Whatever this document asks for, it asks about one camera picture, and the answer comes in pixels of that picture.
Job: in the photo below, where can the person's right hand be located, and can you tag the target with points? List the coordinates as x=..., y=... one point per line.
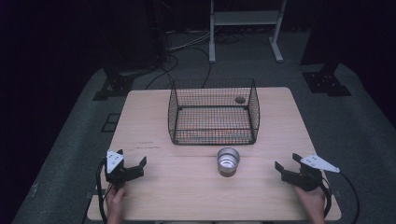
x=311, y=202

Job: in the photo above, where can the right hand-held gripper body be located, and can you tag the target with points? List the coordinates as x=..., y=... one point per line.
x=308, y=180

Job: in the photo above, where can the silver metal cup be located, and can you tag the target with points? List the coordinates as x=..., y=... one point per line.
x=228, y=161

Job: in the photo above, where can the black stand base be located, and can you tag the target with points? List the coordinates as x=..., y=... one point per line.
x=116, y=84
x=325, y=82

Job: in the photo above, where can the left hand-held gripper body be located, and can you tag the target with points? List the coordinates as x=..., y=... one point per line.
x=114, y=161

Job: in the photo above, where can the person's left hand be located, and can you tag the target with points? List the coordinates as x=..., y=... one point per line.
x=115, y=202

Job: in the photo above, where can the white metal stand frame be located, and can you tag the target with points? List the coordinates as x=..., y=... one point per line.
x=246, y=17

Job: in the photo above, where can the small dark round object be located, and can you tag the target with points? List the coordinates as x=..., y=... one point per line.
x=240, y=100

